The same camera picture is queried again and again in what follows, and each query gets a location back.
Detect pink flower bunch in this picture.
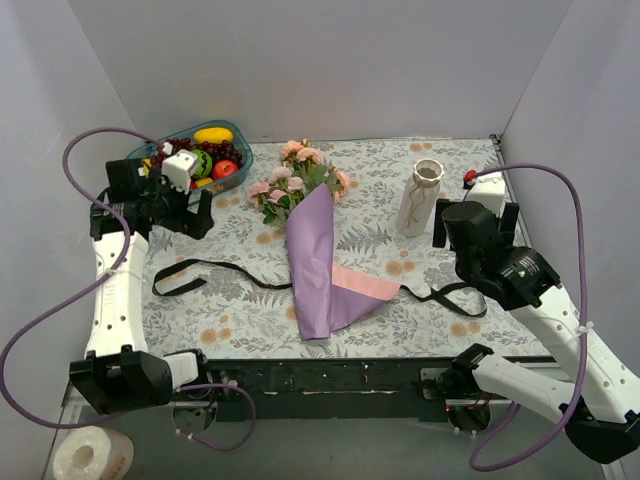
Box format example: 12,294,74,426
248,139,351,225

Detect purple wrapping paper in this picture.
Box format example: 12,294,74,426
285,185,400,341

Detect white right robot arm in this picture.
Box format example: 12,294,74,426
433,199,639,464

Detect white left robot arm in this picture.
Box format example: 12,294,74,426
69,150,213,415

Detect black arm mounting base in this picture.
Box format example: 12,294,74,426
154,344,506,424

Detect white ribbed ceramic vase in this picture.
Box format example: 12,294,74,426
396,158,444,238

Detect small yellow toy fruit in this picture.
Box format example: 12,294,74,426
191,177,213,190

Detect green toy watermelon ball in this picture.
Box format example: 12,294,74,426
191,149,213,180

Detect red toy apple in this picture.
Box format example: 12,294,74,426
212,159,238,180

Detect dark red toy grapes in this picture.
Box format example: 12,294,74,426
168,137,244,168

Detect floral patterned table mat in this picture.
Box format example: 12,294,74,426
142,138,545,360

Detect yellow toy mango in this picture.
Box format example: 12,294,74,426
193,127,234,144

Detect teal plastic fruit basket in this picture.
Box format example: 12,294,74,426
124,118,254,196

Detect white tissue paper roll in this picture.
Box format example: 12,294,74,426
52,426,134,480

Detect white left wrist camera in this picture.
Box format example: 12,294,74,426
161,150,200,193

